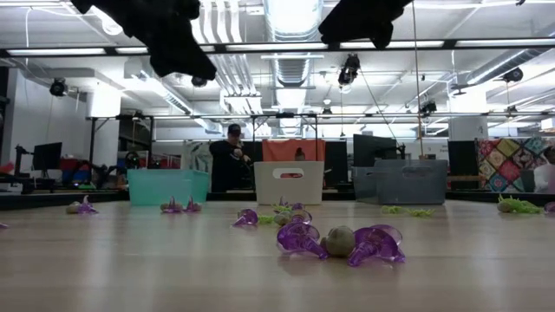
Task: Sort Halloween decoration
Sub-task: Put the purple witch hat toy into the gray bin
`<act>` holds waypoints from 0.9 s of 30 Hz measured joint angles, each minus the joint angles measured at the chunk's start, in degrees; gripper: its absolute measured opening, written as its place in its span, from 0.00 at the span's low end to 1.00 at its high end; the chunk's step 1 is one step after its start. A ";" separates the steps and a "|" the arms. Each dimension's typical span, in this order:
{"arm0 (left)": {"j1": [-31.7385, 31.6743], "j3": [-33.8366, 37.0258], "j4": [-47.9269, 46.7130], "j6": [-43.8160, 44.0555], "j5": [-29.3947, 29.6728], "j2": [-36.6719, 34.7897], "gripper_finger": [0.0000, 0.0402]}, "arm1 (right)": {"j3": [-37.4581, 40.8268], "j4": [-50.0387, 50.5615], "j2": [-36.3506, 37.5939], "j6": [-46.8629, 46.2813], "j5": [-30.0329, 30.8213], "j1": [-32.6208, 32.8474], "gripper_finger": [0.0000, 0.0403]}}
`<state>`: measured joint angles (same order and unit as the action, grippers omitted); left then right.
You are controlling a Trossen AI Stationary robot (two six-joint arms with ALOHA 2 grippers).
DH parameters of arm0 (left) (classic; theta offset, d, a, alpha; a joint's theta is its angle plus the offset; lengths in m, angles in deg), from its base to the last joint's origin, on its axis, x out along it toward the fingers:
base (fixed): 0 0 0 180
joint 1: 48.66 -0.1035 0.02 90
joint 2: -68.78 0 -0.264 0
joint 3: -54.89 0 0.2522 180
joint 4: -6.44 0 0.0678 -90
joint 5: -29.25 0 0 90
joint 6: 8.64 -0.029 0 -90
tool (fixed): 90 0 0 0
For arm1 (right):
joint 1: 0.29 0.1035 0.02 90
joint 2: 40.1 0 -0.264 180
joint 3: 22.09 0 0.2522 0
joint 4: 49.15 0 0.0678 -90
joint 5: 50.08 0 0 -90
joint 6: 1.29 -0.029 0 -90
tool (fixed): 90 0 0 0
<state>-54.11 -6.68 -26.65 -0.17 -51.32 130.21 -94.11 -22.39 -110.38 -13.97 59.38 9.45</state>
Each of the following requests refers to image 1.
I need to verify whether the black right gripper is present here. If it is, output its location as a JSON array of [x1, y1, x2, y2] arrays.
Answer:
[[318, 0, 413, 49]]

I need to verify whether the thin hanging pole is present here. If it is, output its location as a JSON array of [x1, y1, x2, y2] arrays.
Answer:
[[410, 0, 424, 158]]

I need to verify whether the teal plastic bin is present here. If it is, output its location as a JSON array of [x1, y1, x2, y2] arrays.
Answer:
[[127, 168, 211, 206]]

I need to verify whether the blue plastic crate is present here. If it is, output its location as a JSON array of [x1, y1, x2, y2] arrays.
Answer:
[[62, 170, 90, 186]]

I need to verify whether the white leaf print cloth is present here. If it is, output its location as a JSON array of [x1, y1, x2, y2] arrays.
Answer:
[[180, 140, 213, 171]]

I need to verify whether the grey plastic bin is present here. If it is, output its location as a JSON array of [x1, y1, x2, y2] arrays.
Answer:
[[351, 159, 449, 206]]

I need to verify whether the red plastic crate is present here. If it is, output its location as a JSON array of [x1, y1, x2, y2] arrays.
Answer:
[[59, 157, 91, 172]]

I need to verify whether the thin black hanging cable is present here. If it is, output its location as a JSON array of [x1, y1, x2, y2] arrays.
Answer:
[[358, 68, 399, 140]]

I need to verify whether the orange red fabric panel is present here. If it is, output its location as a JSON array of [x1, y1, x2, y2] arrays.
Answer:
[[262, 138, 326, 163]]

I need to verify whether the colourful patchwork quilt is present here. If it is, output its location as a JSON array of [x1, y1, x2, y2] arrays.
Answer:
[[475, 137, 555, 194]]

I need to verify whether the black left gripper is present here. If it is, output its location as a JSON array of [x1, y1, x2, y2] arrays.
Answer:
[[71, 0, 217, 81]]

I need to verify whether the black table frame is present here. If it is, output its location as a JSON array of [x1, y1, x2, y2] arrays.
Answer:
[[0, 189, 555, 212]]

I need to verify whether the white plastic bin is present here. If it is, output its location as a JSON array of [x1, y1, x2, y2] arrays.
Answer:
[[253, 160, 325, 206]]

